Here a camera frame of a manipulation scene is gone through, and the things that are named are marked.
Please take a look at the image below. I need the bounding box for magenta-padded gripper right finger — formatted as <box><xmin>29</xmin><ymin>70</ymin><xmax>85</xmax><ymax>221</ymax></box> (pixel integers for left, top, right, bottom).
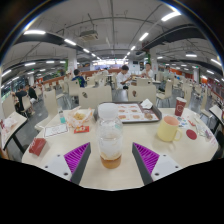
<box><xmin>131</xmin><ymin>142</ymin><xmax>183</xmax><ymax>186</ymax></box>

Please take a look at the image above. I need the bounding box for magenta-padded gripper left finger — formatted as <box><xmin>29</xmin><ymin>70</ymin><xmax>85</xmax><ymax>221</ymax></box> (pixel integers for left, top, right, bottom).
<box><xmin>42</xmin><ymin>142</ymin><xmax>92</xmax><ymax>185</ymax></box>

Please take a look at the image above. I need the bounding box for clear white-capped drink bottle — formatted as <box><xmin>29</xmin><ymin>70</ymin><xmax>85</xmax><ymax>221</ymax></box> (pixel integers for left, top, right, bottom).
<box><xmin>96</xmin><ymin>102</ymin><xmax>124</xmax><ymax>170</ymax></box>

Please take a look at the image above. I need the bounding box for pale yellow mug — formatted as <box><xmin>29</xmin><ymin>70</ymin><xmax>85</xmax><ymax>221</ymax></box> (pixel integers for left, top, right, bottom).
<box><xmin>156</xmin><ymin>115</ymin><xmax>184</xmax><ymax>143</ymax></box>

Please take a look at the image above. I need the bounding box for white printed card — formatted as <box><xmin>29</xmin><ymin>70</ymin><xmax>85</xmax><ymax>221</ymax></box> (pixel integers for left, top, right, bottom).
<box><xmin>43</xmin><ymin>123</ymin><xmax>69</xmax><ymax>138</ymax></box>

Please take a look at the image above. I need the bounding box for red cardboard box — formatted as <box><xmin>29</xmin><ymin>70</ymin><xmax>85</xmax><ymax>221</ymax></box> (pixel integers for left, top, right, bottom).
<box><xmin>28</xmin><ymin>137</ymin><xmax>48</xmax><ymax>157</ymax></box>

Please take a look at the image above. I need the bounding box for crumpled food wrapper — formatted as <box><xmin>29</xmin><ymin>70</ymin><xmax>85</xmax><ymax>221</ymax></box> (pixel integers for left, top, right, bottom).
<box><xmin>66</xmin><ymin>105</ymin><xmax>95</xmax><ymax>129</ymax></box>

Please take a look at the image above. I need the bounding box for small clear green bottle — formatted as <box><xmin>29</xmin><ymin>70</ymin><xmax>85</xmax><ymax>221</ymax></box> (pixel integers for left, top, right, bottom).
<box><xmin>58</xmin><ymin>108</ymin><xmax>67</xmax><ymax>125</ymax></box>

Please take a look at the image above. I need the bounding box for printed paper tray liner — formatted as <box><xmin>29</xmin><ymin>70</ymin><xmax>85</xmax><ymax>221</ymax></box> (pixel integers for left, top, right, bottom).
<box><xmin>114</xmin><ymin>103</ymin><xmax>158</xmax><ymax>122</ymax></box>

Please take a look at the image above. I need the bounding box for flat round red coaster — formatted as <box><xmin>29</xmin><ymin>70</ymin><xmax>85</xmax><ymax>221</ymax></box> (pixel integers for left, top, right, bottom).
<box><xmin>185</xmin><ymin>129</ymin><xmax>198</xmax><ymax>141</ymax></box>

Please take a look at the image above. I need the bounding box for colourful printed sticker sheet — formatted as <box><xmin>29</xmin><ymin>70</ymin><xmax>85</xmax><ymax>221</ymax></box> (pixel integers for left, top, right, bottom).
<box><xmin>176</xmin><ymin>114</ymin><xmax>198</xmax><ymax>130</ymax></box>

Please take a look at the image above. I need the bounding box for crumpled white napkin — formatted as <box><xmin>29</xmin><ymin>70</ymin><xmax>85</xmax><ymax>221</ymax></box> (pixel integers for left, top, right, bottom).
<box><xmin>139</xmin><ymin>98</ymin><xmax>154</xmax><ymax>110</ymax></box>

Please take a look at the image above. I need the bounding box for red paper cup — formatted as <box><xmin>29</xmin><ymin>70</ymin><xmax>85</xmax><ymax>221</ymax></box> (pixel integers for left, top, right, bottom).
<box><xmin>174</xmin><ymin>96</ymin><xmax>188</xmax><ymax>118</ymax></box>

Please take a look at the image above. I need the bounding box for clear plastic bag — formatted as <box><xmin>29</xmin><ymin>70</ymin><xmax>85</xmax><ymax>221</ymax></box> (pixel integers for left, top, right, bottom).
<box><xmin>196</xmin><ymin>123</ymin><xmax>214</xmax><ymax>141</ymax></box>

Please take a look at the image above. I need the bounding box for group of beige chairs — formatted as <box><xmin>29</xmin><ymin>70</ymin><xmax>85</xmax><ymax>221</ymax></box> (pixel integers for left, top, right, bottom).
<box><xmin>2</xmin><ymin>71</ymin><xmax>214</xmax><ymax>129</ymax></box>

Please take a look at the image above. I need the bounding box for beige side table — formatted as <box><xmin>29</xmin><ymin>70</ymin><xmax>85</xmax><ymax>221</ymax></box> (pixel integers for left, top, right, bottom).
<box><xmin>209</xmin><ymin>104</ymin><xmax>224</xmax><ymax>134</ymax></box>
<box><xmin>0</xmin><ymin>111</ymin><xmax>28</xmax><ymax>152</ymax></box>

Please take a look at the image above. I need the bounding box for person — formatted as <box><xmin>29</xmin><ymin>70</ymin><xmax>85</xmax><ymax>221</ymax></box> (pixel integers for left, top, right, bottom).
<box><xmin>26</xmin><ymin>83</ymin><xmax>38</xmax><ymax>101</ymax></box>
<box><xmin>11</xmin><ymin>84</ymin><xmax>28</xmax><ymax>113</ymax></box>
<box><xmin>71</xmin><ymin>68</ymin><xmax>86</xmax><ymax>88</ymax></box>
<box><xmin>116</xmin><ymin>64</ymin><xmax>133</xmax><ymax>90</ymax></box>
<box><xmin>139</xmin><ymin>62</ymin><xmax>154</xmax><ymax>80</ymax></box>

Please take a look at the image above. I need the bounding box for group of ceiling lights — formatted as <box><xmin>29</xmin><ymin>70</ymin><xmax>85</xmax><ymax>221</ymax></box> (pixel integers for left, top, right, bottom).
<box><xmin>1</xmin><ymin>11</ymin><xmax>223</xmax><ymax>91</ymax></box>

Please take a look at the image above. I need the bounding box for ceiling air conditioner unit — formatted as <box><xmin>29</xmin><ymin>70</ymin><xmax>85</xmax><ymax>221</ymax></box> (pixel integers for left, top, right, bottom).
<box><xmin>79</xmin><ymin>29</ymin><xmax>100</xmax><ymax>42</ymax></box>

